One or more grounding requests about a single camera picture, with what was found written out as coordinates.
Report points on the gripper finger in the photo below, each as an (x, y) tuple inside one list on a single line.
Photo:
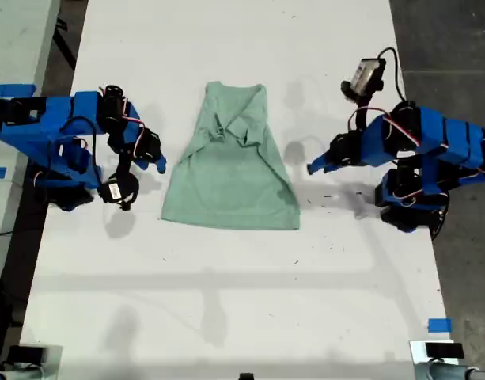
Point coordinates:
[(161, 163), (142, 164), (323, 160), (331, 168)]

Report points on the pale green T-shirt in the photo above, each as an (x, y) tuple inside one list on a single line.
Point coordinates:
[(226, 190)]

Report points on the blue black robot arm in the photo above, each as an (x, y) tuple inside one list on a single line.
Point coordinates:
[(60, 115), (436, 134)]

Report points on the pale side table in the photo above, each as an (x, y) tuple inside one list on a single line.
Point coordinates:
[(16, 39)]

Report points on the small black box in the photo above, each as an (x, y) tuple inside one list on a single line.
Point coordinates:
[(444, 350), (26, 354)]

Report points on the grey tube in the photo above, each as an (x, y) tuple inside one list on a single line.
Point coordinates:
[(20, 375), (444, 372)]

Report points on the short black camera stalk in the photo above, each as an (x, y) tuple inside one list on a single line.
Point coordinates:
[(355, 116), (122, 164)]

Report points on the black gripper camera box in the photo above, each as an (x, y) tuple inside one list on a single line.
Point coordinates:
[(114, 192), (362, 79)]

